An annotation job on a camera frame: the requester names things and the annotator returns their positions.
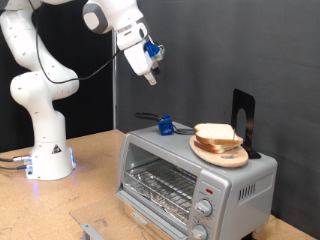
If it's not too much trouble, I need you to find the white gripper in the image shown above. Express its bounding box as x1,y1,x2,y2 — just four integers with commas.
123,40,161,87

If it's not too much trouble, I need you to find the spatula with blue block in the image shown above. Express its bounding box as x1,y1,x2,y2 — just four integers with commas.
134,112,198,137

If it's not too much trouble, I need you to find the silver oven knob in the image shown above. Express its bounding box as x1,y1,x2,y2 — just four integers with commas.
190,224,209,240
194,199,214,218

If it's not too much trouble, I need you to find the glass oven door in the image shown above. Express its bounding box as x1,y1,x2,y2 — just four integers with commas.
69,193,188,240

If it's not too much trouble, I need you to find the silver toaster oven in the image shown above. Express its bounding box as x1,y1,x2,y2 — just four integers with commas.
114,121,278,240

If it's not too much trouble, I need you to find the vertical metal pole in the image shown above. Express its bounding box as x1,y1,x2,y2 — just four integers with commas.
111,29,119,130

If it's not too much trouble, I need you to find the black metal bookend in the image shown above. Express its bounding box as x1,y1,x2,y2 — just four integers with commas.
230,88,262,160

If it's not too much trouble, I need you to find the thin metal pin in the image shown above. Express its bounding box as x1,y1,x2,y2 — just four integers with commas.
231,128,237,159

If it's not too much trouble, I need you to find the round wooden plate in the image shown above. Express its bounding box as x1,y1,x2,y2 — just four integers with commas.
189,134,250,169

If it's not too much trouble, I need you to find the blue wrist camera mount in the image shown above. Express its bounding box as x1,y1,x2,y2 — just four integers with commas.
143,39,166,63

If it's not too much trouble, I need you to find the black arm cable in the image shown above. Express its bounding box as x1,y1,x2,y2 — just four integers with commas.
27,0,121,85

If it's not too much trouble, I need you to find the wire oven rack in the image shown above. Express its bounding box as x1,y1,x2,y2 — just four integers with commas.
124,159,198,224

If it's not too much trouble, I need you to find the grey base cable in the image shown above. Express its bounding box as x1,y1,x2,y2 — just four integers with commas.
0,154,33,164
0,163,28,171

